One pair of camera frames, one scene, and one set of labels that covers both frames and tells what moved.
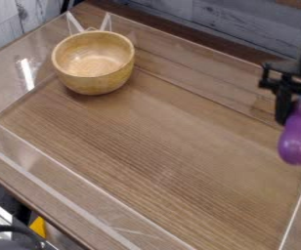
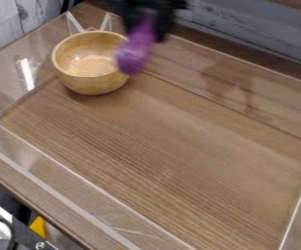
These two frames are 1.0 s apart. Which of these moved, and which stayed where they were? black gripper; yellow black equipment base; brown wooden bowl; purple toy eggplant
Moved: black gripper; purple toy eggplant
Stayed: brown wooden bowl; yellow black equipment base
